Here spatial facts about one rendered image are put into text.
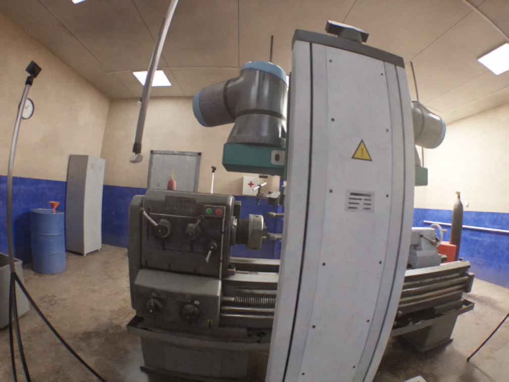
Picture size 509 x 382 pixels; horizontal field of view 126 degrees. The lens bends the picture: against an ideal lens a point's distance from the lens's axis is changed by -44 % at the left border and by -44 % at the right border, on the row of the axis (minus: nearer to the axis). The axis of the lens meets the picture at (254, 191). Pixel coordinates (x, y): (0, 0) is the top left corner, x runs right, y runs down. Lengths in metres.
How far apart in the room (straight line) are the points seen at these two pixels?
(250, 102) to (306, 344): 0.65
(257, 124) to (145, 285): 1.12
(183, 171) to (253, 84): 4.15
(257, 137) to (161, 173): 4.34
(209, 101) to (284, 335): 0.71
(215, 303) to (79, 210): 3.65
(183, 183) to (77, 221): 2.26
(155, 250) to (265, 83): 1.15
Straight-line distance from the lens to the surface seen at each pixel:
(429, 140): 0.96
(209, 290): 1.34
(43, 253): 3.76
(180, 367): 1.82
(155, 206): 1.43
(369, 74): 0.66
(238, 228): 1.52
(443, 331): 2.64
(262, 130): 0.60
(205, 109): 0.78
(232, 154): 0.59
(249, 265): 1.77
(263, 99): 0.64
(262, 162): 0.59
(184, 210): 1.37
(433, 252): 2.24
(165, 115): 5.18
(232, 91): 0.71
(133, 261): 1.56
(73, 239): 4.80
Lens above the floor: 1.34
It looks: 2 degrees up
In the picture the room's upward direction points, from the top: 4 degrees clockwise
